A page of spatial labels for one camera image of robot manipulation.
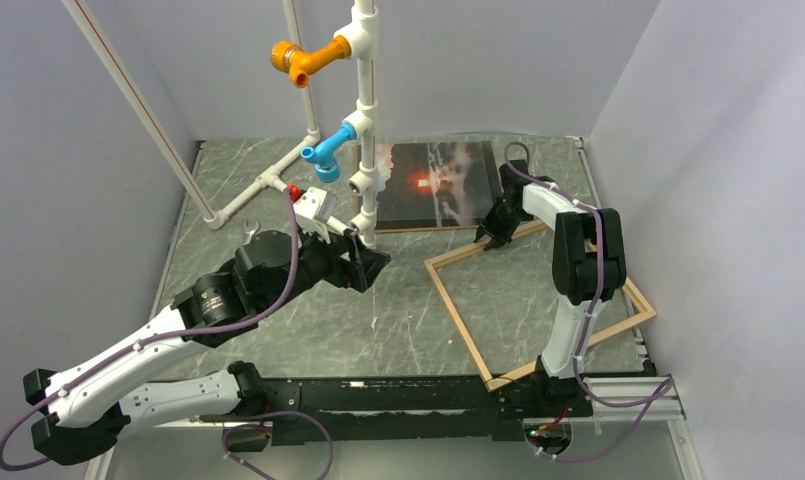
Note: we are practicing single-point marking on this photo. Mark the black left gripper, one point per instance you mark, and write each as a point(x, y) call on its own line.
point(364, 265)

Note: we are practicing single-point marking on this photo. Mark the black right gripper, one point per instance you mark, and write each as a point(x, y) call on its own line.
point(489, 224)

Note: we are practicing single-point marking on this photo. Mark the light wooden picture frame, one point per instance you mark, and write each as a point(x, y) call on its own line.
point(503, 303)

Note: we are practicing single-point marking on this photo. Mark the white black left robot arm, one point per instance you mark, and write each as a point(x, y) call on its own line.
point(86, 410)

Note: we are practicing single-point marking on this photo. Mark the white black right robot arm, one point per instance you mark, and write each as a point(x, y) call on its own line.
point(588, 265)

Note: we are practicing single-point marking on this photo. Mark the sunset landscape photo print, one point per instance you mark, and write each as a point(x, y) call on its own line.
point(435, 185)

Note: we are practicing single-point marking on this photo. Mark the blue plastic faucet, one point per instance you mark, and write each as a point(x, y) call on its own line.
point(323, 156)

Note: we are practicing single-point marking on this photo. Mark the silver metal wrench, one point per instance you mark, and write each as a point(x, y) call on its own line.
point(250, 228)

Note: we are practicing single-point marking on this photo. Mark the orange plastic faucet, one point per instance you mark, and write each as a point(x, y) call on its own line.
point(288, 57)

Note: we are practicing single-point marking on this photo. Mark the white PVC pipe stand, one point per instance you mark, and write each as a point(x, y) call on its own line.
point(223, 83)

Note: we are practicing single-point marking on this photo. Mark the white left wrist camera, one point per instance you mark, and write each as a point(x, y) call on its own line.
point(314, 210)

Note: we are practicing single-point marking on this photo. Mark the aluminium extrusion rail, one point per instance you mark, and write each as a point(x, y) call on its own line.
point(621, 399)

